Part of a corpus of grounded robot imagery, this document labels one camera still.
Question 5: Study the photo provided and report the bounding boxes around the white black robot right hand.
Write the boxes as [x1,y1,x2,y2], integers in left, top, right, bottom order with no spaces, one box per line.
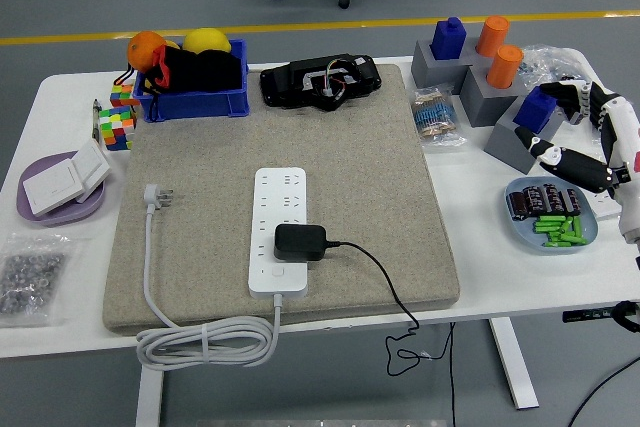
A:
[514,77,640,243]

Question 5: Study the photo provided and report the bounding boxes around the thin black adapter cord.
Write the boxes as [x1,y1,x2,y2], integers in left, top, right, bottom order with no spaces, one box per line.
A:
[324,239,437,378]

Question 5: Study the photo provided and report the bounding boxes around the white power strip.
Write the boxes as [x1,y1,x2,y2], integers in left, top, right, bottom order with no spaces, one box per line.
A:
[248,166,309,299]

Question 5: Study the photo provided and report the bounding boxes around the white socket in clear bag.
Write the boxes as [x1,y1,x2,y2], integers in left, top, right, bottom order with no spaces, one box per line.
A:
[548,152,626,221]

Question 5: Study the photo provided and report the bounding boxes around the black capacitor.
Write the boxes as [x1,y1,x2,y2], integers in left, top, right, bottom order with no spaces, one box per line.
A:
[542,183,566,213]
[522,185,546,216]
[508,190,529,222]
[563,188,584,216]

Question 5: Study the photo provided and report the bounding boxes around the blue square peg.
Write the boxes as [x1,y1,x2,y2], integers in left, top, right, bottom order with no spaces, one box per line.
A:
[429,16,468,61]
[513,85,559,136]

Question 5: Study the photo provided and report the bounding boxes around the clear bag of small parts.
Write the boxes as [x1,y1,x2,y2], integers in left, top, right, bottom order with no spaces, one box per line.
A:
[519,44,591,89]

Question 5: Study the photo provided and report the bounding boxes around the grey block holder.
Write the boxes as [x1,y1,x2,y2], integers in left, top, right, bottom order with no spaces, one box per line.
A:
[458,64,532,128]
[464,36,501,68]
[410,39,476,90]
[483,94,566,176]

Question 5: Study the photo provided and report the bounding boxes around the orange cylinder peg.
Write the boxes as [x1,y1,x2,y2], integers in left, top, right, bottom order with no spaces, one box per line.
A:
[474,15,511,58]
[486,44,525,90]

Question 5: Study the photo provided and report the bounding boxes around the light blue plate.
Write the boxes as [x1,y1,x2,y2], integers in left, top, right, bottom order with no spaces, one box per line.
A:
[503,175,600,255]

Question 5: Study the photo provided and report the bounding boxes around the black desk control panel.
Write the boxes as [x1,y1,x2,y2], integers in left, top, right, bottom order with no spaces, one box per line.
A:
[562,305,626,324]

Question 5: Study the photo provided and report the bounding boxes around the clear bag of resistors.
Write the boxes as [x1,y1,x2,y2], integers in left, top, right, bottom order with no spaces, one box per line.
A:
[408,85,469,148]

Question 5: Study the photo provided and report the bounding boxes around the white table leg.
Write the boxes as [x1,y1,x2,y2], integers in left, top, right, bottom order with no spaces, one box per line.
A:
[134,364,166,427]
[487,317,540,411]

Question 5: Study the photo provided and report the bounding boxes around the black pouch with red trim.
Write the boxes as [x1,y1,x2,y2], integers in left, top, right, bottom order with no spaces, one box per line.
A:
[113,44,245,98]

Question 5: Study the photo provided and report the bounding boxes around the grey-brown mat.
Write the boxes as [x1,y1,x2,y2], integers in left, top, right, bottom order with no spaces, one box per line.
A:
[102,63,461,336]

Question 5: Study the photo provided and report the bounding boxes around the blue plastic bin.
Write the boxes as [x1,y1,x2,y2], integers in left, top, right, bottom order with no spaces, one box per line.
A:
[133,38,251,123]

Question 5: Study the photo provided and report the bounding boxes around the yellow lemon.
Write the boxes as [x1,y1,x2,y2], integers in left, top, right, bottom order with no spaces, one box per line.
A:
[182,27,234,55]

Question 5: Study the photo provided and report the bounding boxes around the orange fruit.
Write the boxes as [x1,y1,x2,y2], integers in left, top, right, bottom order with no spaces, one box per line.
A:
[126,30,169,73]

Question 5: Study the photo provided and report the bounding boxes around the small colourful puzzle cube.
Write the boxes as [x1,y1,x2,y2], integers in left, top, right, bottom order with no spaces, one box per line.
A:
[109,82,141,108]

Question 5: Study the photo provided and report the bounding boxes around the large colourful puzzle cube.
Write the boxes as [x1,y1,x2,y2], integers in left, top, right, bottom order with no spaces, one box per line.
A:
[98,105,139,152]

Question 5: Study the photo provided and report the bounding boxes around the purple tray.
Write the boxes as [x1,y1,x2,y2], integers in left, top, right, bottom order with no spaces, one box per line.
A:
[16,150,107,227]

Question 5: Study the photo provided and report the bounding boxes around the clear bag of metal nuts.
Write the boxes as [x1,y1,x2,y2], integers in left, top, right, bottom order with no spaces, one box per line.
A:
[0,231,84,328]

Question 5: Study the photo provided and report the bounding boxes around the thin black floor cable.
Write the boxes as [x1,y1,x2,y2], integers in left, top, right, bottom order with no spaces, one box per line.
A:
[568,355,640,427]

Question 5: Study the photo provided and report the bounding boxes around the black hanging cable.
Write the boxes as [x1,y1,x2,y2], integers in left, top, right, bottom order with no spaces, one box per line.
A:
[448,322,458,427]

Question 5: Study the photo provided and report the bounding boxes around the black electronic device with wires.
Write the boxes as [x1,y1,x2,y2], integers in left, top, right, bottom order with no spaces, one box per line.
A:
[259,53,384,112]

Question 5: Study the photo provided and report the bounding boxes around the white power cord with plug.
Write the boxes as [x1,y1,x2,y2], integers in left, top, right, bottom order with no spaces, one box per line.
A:
[135,184,284,372]

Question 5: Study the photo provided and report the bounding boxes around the white wall switch panel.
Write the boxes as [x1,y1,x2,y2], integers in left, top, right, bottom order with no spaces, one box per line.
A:
[69,139,112,204]
[22,157,86,217]

